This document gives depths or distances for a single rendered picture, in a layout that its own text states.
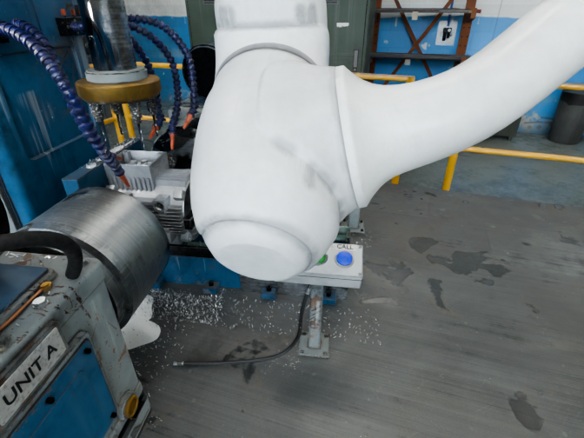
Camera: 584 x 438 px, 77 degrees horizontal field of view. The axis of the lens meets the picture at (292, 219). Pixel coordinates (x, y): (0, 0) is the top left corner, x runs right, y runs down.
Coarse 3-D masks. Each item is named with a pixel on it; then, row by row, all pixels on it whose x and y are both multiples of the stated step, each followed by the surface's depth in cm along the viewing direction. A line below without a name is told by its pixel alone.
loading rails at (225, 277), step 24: (192, 240) 108; (336, 240) 102; (168, 264) 101; (192, 264) 100; (216, 264) 98; (216, 288) 99; (240, 288) 102; (264, 288) 99; (288, 288) 98; (336, 288) 96
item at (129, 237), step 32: (96, 192) 71; (32, 224) 61; (64, 224) 61; (96, 224) 64; (128, 224) 68; (160, 224) 76; (96, 256) 61; (128, 256) 65; (160, 256) 75; (128, 288) 64; (128, 320) 68
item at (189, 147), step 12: (180, 120) 120; (192, 120) 116; (168, 132) 112; (180, 132) 111; (192, 132) 110; (156, 144) 114; (168, 144) 113; (180, 144) 113; (192, 144) 112; (168, 156) 113; (180, 156) 115; (180, 168) 117
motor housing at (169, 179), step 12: (156, 180) 92; (168, 180) 91; (180, 180) 92; (132, 192) 92; (144, 192) 92; (156, 192) 92; (168, 192) 91; (144, 204) 90; (180, 204) 91; (156, 216) 91; (168, 216) 91; (180, 216) 90; (168, 228) 92; (180, 228) 92
